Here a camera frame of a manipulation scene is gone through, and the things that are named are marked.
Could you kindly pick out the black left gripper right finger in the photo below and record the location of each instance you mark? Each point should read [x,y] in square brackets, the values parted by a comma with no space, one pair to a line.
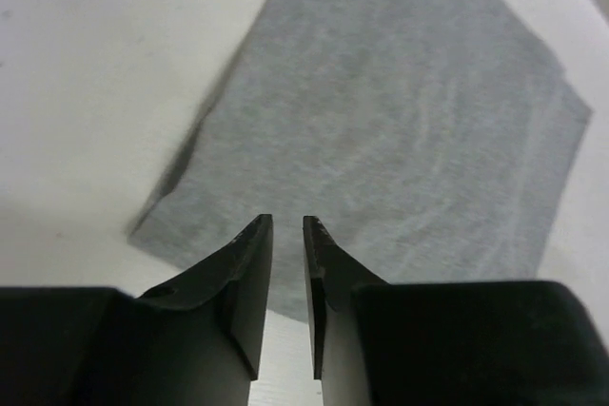
[517,342]

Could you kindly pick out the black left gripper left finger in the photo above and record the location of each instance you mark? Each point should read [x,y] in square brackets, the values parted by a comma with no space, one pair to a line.
[195,339]

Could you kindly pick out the grey tank top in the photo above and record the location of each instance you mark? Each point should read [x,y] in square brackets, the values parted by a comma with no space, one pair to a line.
[433,138]

